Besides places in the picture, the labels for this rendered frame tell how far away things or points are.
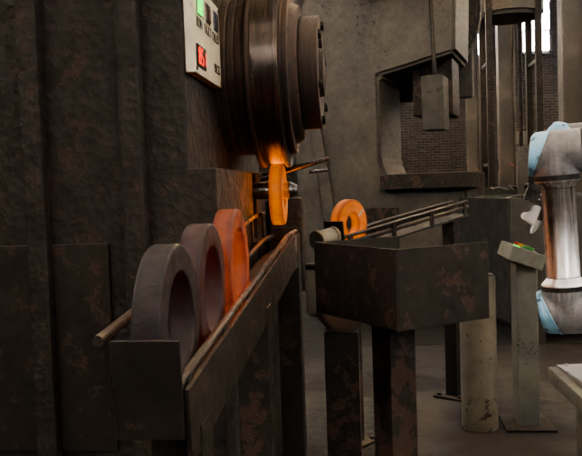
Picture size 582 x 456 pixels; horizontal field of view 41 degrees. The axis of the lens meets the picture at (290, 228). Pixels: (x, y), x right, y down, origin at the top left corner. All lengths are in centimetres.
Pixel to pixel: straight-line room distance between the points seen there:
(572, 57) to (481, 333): 850
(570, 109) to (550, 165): 873
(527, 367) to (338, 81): 252
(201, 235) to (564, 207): 127
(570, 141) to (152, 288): 145
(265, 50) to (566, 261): 95
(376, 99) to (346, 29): 46
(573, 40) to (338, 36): 650
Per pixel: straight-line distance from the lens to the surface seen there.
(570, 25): 1096
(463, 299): 138
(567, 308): 212
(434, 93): 436
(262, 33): 179
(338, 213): 240
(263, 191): 196
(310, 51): 185
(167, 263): 86
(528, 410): 274
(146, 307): 83
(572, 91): 1084
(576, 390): 208
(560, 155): 209
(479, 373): 264
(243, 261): 133
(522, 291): 266
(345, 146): 467
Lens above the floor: 83
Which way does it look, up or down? 3 degrees down
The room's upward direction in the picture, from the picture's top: 2 degrees counter-clockwise
